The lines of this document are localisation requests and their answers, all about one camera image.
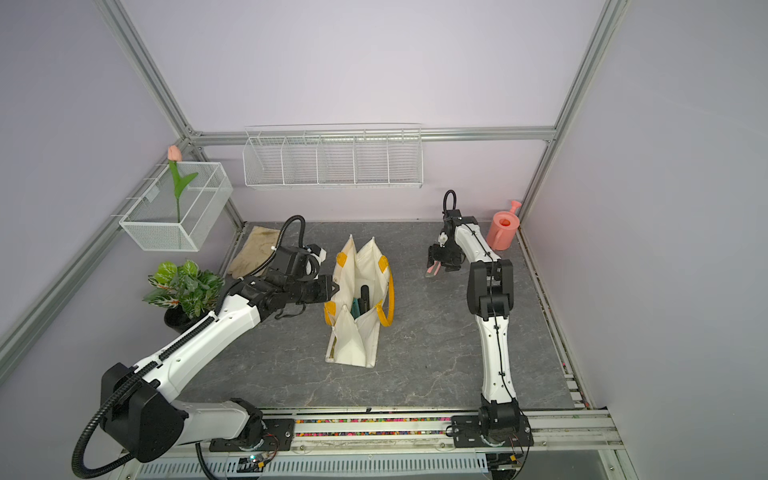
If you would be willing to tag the beige work glove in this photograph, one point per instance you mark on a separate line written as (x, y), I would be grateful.
(256, 250)

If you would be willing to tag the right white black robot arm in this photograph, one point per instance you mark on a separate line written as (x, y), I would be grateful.
(490, 299)

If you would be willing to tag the white wire wall shelf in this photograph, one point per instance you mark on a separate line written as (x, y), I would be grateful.
(333, 155)

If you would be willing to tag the pink utility knife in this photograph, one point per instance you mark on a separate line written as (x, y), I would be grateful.
(433, 269)

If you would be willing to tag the potted green plant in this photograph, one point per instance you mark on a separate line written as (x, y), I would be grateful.
(185, 293)

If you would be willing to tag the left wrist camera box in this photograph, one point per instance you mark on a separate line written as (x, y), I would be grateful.
(300, 263)

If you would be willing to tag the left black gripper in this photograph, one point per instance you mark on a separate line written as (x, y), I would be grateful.
(325, 294)

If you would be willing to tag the artificial pink tulip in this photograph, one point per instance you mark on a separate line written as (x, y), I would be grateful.
(180, 182)

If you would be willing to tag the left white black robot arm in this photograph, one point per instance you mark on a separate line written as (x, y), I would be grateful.
(140, 416)

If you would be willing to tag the slim black utility knife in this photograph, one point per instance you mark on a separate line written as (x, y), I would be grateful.
(364, 300)

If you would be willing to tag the illustrated tote bag yellow handles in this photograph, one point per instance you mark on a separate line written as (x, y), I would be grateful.
(354, 342)

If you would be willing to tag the pink watering can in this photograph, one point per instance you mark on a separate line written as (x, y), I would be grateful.
(504, 227)

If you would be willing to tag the teal utility knife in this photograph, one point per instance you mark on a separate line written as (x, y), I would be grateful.
(355, 309)

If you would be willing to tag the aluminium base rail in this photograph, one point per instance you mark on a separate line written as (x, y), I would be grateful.
(402, 443)

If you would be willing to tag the white mesh side basket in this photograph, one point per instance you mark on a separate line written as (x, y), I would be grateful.
(151, 219)

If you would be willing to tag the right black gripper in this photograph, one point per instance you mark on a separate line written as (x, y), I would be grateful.
(433, 255)

